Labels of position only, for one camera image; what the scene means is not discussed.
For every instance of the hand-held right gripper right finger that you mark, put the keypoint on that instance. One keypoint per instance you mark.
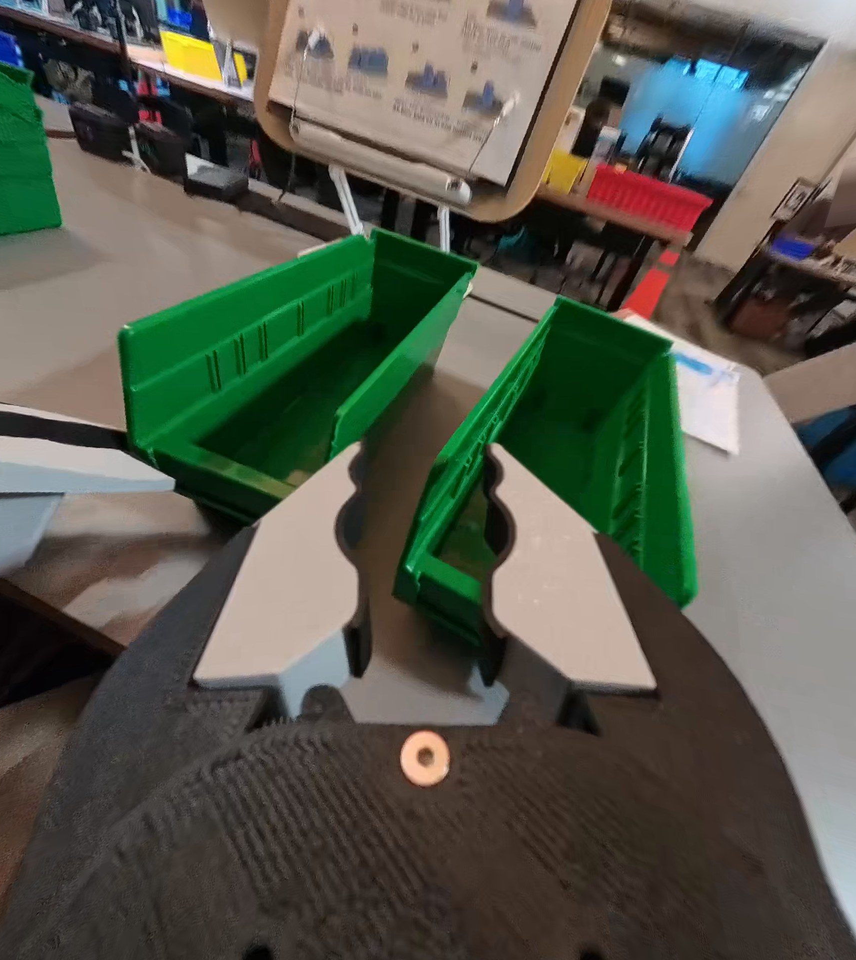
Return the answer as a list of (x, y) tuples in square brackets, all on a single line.
[(570, 600)]

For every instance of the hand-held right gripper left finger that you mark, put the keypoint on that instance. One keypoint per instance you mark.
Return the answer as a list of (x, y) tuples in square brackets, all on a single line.
[(285, 600)]

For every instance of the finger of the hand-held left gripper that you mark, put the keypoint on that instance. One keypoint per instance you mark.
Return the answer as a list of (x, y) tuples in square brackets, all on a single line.
[(23, 431), (60, 472)]

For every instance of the grey desk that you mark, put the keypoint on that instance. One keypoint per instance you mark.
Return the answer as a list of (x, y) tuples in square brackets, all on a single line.
[(772, 600)]

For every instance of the white paper sheet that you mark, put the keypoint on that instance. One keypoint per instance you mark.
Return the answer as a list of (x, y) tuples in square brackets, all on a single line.
[(709, 405)]

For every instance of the black battery box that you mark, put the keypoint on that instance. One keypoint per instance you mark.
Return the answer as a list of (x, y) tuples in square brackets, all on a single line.
[(98, 131), (159, 150)]

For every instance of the flat black case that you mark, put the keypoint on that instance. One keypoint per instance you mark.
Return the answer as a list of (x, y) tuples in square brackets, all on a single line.
[(216, 185)]

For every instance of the white board stand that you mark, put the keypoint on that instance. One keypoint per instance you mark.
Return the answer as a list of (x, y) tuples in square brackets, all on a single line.
[(345, 199)]

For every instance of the red plastic bin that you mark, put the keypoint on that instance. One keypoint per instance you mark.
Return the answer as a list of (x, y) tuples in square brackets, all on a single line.
[(645, 199)]

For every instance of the yellow plastic bin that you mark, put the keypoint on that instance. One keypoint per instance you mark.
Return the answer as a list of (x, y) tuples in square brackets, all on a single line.
[(192, 56), (566, 172)]

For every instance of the tan instruction board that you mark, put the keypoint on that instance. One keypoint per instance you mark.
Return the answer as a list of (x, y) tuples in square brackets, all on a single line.
[(413, 90)]

